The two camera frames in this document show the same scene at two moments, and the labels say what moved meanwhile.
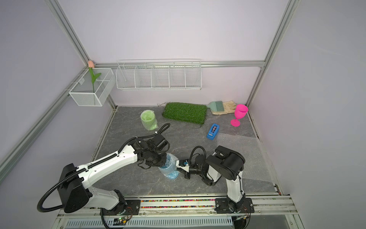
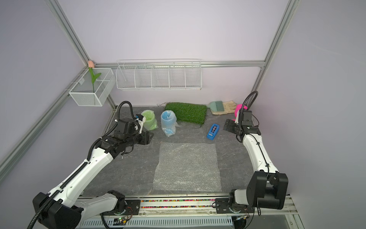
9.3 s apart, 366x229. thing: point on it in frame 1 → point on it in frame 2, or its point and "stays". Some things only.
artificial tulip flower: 94,77 stays
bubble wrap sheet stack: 256,166 → 187,167
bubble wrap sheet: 169,169 → 168,122
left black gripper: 161,163 → 146,138
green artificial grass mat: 189,112 stays
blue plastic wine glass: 170,168 → 168,120
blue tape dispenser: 213,131 stays
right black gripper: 186,175 → 228,125
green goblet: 148,120 stays
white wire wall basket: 159,74 stays
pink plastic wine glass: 240,111 stays
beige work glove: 229,107 stays
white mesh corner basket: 92,88 stays
